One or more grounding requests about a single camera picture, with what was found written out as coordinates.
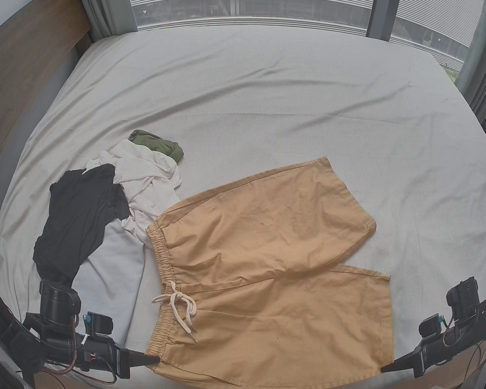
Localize green garment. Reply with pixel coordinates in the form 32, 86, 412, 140
129, 129, 184, 163

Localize white garment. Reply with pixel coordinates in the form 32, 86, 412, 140
85, 138, 181, 250

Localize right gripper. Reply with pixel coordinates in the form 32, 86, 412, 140
413, 334, 455, 378

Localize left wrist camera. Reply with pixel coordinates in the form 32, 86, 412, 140
85, 311, 113, 336

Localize grey-green curtain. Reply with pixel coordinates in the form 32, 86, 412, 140
454, 0, 486, 114
71, 0, 139, 41

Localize pale grey garment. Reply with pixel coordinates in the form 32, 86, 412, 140
71, 219, 146, 339

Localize tan shorts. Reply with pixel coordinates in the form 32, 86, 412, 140
145, 157, 394, 389

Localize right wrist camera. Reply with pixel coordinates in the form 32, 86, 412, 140
419, 316, 442, 338

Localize black garment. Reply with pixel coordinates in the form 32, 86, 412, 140
33, 165, 129, 284

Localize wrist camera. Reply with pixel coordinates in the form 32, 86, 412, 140
85, 311, 113, 336
419, 316, 442, 338

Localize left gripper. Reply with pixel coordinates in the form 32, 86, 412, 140
79, 336, 131, 381

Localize bed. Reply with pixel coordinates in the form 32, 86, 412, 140
0, 0, 486, 389

